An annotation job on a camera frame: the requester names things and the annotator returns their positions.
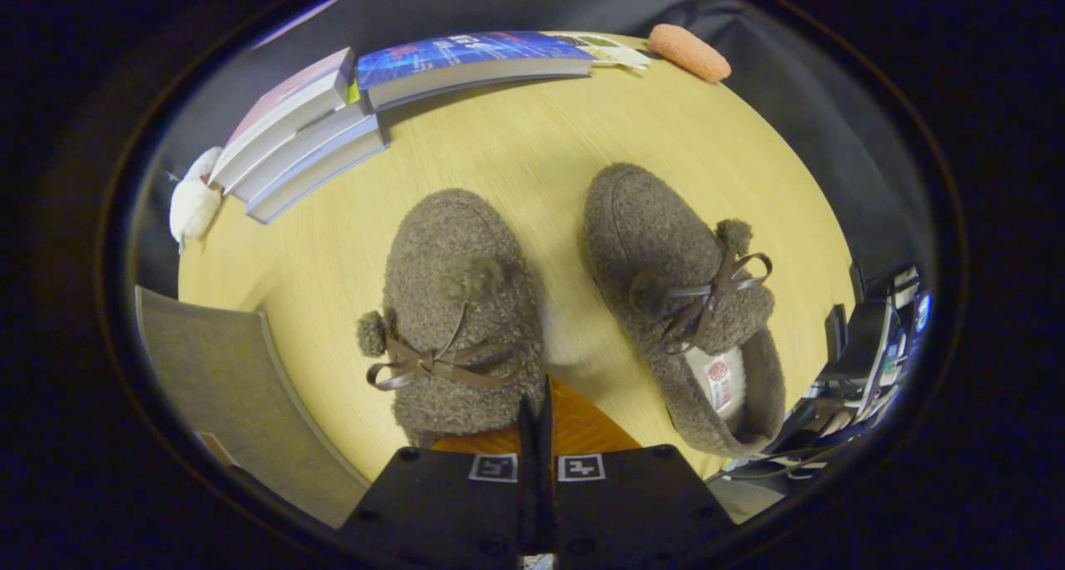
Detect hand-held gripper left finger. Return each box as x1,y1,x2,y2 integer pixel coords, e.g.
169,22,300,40
337,395,538,559

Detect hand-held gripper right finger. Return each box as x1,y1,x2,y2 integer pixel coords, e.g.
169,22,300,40
538,376,738,568

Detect brown fuzzy shoe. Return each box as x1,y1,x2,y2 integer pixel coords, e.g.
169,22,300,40
356,188,546,448
582,163,787,459

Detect dark computer equipment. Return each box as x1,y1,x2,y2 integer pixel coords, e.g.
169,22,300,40
720,262,934,498

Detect grey-blue cover book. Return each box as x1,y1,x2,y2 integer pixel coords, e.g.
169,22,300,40
245,116,389,226

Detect white cover book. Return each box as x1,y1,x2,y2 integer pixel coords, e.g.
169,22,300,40
228,96,373,205

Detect white plush toy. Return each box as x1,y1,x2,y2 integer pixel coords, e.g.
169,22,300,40
168,146,226,253

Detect pink cover book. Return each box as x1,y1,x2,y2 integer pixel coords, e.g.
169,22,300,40
208,47,356,193

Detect blue cover book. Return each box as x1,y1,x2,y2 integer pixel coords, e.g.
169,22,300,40
356,30,597,112

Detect printed paper leaflet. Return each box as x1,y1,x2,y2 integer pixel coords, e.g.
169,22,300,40
542,31,655,73

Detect orange fuzzy plush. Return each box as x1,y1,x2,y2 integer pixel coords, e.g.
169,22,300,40
646,23,733,84

